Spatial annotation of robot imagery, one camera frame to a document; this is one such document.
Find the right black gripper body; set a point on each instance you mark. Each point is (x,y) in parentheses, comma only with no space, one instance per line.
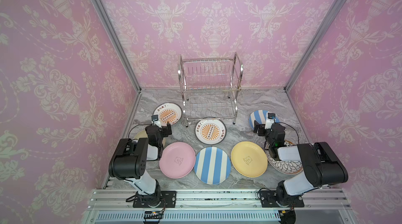
(259,128)

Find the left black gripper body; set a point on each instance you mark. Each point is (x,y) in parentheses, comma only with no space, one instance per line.
(166,130)

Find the scale pattern plate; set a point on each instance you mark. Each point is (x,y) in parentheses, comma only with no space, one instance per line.
(285,167)

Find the sunburst plate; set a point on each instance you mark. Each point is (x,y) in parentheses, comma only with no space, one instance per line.
(168,112)
(210,131)

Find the blue striped plate front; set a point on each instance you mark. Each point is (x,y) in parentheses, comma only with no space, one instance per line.
(212,166)

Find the blue striped plate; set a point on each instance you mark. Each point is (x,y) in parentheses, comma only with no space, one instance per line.
(212,166)
(259,116)

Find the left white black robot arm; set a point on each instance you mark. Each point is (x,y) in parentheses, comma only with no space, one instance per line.
(129,161)

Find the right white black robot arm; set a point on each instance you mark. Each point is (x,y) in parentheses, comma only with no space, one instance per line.
(320,164)

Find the steel two-tier dish rack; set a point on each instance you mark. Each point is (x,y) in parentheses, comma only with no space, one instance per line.
(210,88)

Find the blue striped plate back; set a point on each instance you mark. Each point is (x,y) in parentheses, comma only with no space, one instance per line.
(259,116)

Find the cream plate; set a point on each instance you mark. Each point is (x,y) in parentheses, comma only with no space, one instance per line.
(143,134)

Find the yellow bear plate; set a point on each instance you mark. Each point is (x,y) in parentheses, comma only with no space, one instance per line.
(249,159)

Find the pink plate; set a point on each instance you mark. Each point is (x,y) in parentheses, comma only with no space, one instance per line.
(178,160)

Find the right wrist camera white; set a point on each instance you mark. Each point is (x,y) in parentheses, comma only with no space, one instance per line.
(270,120)

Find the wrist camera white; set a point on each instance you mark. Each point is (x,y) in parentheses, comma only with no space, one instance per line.
(270,120)
(155,121)

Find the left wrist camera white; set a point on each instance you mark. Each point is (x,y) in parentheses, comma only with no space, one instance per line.
(155,121)

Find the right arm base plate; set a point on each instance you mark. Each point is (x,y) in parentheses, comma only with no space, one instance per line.
(270,199)

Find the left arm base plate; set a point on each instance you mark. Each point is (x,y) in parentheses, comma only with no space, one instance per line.
(166,199)

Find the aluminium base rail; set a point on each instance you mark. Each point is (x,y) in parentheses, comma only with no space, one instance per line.
(219,206)

